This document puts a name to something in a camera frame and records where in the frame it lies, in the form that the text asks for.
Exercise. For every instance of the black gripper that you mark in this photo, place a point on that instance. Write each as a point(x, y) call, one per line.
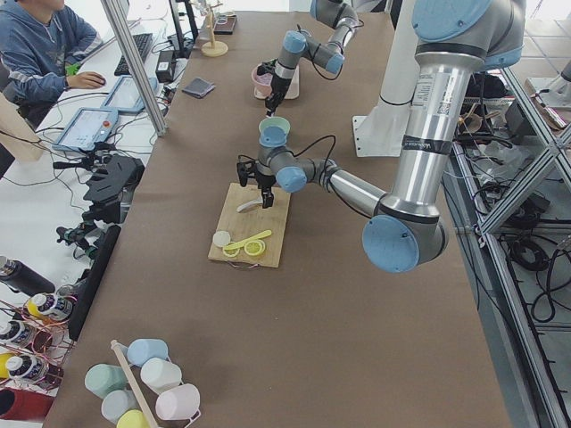
point(277, 86)
point(265, 182)

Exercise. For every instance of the white ceramic spoon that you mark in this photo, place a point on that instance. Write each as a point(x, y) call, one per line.
point(249, 205)

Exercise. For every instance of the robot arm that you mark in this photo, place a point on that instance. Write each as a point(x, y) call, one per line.
point(455, 40)
point(298, 44)

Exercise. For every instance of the pink bowl of ice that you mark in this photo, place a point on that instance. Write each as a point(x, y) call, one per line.
point(261, 80)

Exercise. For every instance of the mint green bowl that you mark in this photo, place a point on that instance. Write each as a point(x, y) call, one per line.
point(275, 121)

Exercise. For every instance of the yellow plastic knife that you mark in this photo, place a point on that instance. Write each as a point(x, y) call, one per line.
point(242, 243)

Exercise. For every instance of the bamboo cutting board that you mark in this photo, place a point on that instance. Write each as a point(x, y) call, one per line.
point(251, 221)

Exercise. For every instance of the lemon slice upper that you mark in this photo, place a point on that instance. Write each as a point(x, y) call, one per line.
point(255, 248)

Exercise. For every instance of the grey folded cloth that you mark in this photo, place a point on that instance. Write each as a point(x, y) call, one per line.
point(198, 88)

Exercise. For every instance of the wooden cup stand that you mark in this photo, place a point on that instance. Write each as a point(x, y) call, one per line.
point(207, 42)

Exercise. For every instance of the black box on table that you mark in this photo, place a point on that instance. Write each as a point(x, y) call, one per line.
point(225, 25)

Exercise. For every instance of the black power adapter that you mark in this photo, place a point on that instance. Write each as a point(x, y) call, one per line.
point(165, 66)

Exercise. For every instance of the teach pendant far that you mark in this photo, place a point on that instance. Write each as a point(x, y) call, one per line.
point(124, 97)

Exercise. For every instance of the teach pendant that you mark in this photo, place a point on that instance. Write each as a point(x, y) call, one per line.
point(124, 97)
point(87, 128)

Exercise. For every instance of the teach pendant near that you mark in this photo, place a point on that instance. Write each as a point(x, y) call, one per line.
point(87, 128)

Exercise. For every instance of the light blue cup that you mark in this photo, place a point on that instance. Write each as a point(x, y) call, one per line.
point(141, 350)

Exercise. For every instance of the white cup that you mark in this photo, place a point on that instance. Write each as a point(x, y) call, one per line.
point(160, 375)

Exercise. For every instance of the pink cup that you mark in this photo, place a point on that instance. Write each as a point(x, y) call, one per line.
point(179, 403)

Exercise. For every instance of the yellow bottle upper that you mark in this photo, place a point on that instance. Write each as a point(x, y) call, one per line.
point(52, 306)

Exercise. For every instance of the seated person in hoodie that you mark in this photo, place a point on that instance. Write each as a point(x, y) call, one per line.
point(40, 40)

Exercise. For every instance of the mint green cup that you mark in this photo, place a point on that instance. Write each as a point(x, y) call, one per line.
point(102, 379)

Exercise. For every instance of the grey-blue cup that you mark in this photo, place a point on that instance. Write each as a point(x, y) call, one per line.
point(116, 403)

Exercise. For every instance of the yellow cup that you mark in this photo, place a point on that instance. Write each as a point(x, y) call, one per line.
point(133, 418)

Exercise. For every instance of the black thermos bottle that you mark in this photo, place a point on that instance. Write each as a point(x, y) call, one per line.
point(21, 278)

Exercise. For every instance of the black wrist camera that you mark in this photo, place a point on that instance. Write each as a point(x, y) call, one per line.
point(247, 169)
point(266, 68)

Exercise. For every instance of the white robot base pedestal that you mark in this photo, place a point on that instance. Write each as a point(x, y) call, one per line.
point(379, 134)

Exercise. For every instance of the aluminium frame post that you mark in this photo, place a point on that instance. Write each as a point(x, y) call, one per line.
point(117, 19)

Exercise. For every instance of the copper wire bottle rack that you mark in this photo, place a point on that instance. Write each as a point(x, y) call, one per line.
point(35, 344)

